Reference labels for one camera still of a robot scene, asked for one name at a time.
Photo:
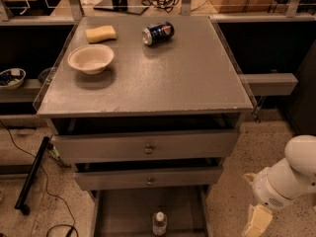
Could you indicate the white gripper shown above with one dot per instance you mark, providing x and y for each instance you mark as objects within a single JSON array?
[{"x": 266, "y": 188}]

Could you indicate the clear plastic water bottle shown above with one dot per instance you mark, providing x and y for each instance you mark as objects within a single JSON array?
[{"x": 159, "y": 223}]

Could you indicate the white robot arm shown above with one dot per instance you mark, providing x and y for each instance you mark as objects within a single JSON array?
[{"x": 300, "y": 158}]

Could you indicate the open bottom drawer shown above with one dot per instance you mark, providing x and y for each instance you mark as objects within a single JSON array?
[{"x": 129, "y": 213}]

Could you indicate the grey middle drawer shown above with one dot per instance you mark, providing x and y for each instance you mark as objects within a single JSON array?
[{"x": 148, "y": 178}]

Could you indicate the grey drawer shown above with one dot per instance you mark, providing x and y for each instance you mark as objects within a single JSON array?
[
  {"x": 115, "y": 147},
  {"x": 148, "y": 178}
]

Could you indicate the grey drawer cabinet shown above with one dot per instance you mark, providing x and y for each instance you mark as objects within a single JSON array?
[{"x": 190, "y": 82}]

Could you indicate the grey top drawer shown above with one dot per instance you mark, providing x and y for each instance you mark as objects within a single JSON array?
[{"x": 115, "y": 147}]

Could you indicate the grey right side shelf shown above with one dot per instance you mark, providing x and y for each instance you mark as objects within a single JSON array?
[{"x": 273, "y": 84}]

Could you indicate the blue pepsi can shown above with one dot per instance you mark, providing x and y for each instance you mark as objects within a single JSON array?
[{"x": 157, "y": 33}]

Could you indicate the white paper bowl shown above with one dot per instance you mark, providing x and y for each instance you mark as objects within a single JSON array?
[{"x": 91, "y": 58}]

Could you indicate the yellow sponge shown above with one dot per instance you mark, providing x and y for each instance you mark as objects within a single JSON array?
[{"x": 101, "y": 33}]

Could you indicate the black bar on floor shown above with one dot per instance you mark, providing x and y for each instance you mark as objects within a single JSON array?
[{"x": 21, "y": 201}]

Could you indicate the black monitor stand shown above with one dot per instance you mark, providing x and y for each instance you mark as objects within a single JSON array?
[{"x": 133, "y": 7}]

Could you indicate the dark bowl on shelf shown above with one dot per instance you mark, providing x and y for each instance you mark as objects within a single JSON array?
[{"x": 45, "y": 73}]

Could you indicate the white bowl with items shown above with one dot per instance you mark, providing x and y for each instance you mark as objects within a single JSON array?
[{"x": 12, "y": 78}]

